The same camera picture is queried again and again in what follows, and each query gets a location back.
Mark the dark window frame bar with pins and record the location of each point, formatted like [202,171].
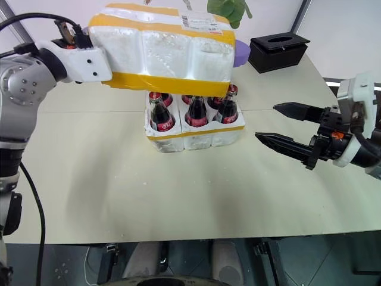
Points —
[10,12]
[301,15]

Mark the glass cola bottle red cap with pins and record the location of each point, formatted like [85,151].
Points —
[187,99]
[227,113]
[215,102]
[196,114]
[168,99]
[160,117]

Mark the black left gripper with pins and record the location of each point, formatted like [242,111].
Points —
[80,40]

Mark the white foam bottle tray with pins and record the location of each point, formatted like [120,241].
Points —
[196,138]

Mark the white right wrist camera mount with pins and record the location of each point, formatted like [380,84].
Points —
[364,86]

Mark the black tissue box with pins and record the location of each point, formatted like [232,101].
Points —
[276,58]

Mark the green leafy plant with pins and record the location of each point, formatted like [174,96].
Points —
[226,10]

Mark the dark rounded robot base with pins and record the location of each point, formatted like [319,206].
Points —
[175,281]

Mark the black table leg bracket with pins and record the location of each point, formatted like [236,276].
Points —
[268,262]
[111,259]

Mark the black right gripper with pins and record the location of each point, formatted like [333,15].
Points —
[332,140]

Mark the white foam lid yellow tape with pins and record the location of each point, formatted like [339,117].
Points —
[166,50]

